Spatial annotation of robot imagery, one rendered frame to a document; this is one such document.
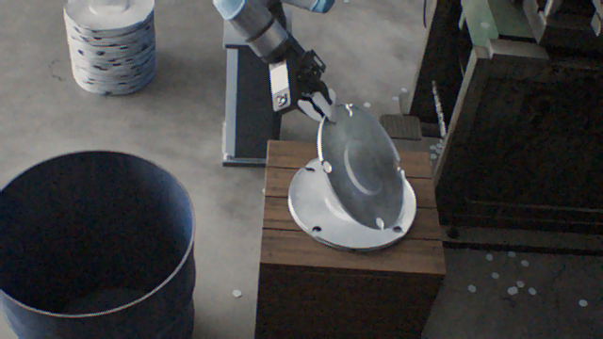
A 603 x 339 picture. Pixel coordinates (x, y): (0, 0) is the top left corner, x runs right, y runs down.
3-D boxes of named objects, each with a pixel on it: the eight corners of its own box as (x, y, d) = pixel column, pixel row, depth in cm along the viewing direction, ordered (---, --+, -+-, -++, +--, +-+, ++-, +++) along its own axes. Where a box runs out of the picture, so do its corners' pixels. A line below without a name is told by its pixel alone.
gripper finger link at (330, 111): (351, 104, 153) (325, 73, 149) (345, 121, 148) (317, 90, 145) (340, 110, 154) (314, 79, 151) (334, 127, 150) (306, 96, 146)
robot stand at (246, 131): (220, 165, 215) (222, 43, 183) (222, 124, 228) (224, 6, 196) (282, 167, 217) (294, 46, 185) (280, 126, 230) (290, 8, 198)
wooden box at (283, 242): (253, 347, 172) (259, 263, 148) (261, 230, 199) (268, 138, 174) (413, 356, 175) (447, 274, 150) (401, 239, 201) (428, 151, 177)
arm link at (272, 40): (268, 32, 137) (239, 49, 141) (283, 49, 138) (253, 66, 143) (279, 12, 142) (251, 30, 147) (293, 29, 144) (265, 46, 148)
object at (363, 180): (416, 225, 162) (419, 224, 162) (339, 236, 140) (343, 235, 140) (382, 108, 168) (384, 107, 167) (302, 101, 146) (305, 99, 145)
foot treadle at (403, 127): (379, 148, 211) (382, 135, 207) (377, 125, 218) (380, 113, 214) (565, 163, 214) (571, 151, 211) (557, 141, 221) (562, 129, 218)
